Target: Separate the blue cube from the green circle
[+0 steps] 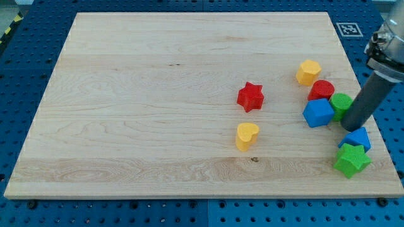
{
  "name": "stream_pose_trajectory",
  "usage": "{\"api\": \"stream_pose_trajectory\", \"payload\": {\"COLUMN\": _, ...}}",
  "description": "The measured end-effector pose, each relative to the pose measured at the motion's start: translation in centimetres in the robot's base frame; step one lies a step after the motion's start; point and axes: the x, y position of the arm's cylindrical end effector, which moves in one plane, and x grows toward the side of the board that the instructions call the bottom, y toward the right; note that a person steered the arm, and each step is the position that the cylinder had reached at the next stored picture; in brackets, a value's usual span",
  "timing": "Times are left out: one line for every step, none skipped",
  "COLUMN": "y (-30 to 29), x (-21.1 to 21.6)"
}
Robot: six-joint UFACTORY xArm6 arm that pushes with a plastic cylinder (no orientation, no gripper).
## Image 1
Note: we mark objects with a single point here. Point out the red cylinder block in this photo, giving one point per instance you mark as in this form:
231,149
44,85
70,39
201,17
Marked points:
321,89

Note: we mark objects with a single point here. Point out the green cylinder block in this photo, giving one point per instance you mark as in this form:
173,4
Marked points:
340,103

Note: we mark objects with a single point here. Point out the blue cube block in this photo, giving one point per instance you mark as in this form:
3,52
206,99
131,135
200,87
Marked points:
318,112

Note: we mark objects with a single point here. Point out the yellow black hazard tape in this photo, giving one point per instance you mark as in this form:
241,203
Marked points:
9,32

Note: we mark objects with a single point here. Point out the yellow hexagon block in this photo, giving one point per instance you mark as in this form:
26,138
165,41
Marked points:
308,72

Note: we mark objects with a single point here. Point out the light wooden board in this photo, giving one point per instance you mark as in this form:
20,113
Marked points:
144,106

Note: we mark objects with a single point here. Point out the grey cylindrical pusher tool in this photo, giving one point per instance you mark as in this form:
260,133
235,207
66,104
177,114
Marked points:
375,90

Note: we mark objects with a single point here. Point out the yellow heart block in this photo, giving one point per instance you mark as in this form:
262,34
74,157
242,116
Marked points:
247,134

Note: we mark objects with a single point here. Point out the red star block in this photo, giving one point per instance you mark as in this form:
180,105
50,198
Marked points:
250,97

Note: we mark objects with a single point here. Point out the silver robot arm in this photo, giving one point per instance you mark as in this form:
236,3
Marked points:
385,48

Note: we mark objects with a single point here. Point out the blue triangle block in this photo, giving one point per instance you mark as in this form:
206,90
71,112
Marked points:
356,138

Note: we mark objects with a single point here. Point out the green star block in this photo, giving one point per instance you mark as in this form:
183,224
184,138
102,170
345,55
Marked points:
351,159

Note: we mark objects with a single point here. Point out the white fiducial marker tag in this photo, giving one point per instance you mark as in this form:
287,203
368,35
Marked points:
348,29

